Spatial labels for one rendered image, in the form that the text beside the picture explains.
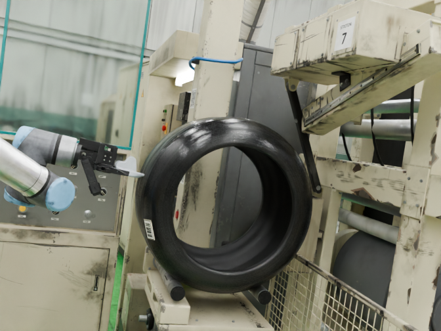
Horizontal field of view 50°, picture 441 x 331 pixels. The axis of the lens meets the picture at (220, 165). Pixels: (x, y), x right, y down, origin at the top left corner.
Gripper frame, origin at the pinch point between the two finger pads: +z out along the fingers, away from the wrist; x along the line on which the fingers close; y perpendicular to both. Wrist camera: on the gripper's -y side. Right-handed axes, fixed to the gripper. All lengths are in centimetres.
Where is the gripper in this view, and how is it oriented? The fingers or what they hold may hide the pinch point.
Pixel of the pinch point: (139, 176)
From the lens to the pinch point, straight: 149.0
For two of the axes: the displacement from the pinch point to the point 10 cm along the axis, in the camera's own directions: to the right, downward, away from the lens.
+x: -2.6, -0.9, 9.6
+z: 9.3, 2.4, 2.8
